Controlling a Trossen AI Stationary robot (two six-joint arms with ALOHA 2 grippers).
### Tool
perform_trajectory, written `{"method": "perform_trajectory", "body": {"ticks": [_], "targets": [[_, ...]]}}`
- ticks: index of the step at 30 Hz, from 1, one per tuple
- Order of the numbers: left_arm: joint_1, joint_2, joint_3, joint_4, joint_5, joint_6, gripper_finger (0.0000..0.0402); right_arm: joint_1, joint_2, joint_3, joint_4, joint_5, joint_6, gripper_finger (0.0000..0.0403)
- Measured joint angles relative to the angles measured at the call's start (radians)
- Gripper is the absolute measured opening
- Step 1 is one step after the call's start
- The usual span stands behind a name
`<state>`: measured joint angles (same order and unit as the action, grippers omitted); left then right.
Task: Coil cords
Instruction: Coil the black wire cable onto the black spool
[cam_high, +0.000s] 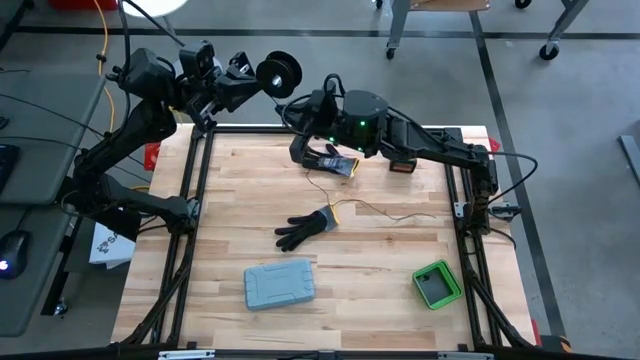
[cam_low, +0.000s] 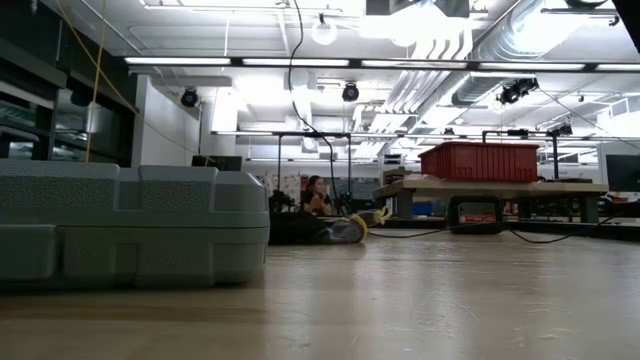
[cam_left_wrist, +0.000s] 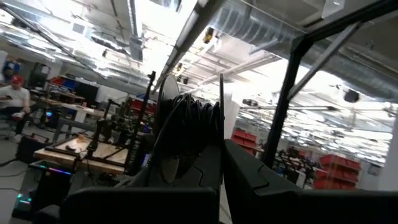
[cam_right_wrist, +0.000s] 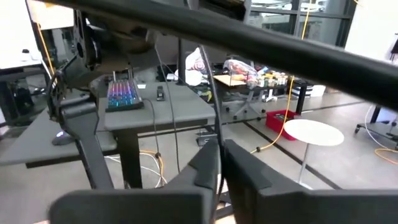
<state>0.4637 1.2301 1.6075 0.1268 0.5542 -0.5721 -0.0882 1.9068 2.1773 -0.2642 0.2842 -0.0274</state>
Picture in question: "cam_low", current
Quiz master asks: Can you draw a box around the person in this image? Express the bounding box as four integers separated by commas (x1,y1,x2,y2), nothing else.
299,174,334,217

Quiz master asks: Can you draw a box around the black glove yellow cuff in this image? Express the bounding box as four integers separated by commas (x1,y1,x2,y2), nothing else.
357,205,392,226
268,214,370,246

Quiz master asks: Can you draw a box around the black monitor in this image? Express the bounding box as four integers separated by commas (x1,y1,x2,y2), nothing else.
604,154,640,194
192,154,244,174

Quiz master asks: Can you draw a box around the round pendant lamp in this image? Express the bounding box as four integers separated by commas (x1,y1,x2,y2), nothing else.
312,13,337,46

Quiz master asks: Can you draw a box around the red plastic bin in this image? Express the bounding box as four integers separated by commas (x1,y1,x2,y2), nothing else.
418,141,540,184

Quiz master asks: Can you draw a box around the grey plastic case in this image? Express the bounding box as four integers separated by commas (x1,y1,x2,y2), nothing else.
0,159,271,291

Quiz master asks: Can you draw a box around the wooden top workbench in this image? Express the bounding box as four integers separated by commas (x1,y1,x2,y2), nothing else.
372,173,610,225

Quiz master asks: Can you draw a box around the dark storage shelf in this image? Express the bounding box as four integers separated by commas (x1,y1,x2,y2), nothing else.
0,0,139,169

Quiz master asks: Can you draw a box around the black gantry frame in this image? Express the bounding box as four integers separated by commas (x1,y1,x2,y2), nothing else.
272,130,354,211

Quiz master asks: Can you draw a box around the overhead light rail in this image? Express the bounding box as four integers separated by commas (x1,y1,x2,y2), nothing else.
123,56,640,71

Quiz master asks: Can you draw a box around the silver ventilation duct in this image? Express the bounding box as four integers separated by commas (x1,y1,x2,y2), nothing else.
452,72,539,107

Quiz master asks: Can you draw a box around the black pipe bracket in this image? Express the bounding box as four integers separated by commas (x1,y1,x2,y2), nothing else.
481,128,531,145

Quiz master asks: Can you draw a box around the black ceiling camera rig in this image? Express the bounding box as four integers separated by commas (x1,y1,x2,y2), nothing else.
496,76,540,106

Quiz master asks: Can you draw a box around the yellow cable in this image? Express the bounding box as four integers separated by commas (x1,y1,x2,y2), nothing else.
53,0,211,164

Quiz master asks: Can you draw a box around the black camera stand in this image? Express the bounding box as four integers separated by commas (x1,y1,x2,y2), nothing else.
546,121,575,181

